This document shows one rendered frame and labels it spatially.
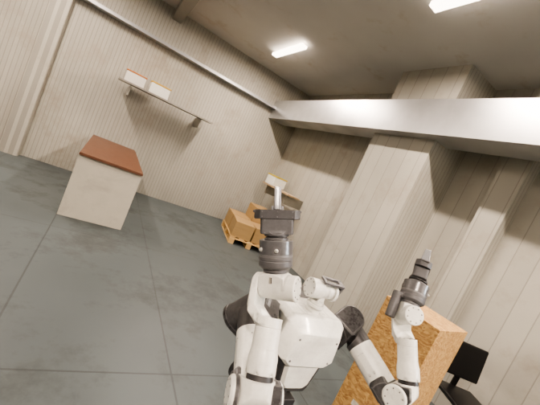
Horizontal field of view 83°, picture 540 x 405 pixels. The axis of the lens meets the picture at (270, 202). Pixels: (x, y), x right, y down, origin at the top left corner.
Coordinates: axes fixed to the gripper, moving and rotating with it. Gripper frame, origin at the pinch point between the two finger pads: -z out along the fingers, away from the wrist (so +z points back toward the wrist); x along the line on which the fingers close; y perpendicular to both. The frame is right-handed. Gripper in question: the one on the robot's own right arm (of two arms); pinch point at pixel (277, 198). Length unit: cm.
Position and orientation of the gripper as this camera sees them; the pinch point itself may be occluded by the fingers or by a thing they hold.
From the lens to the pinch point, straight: 81.1
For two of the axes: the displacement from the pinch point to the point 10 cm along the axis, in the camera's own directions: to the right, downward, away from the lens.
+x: 10.0, 0.3, -0.1
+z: -0.3, 10.0, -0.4
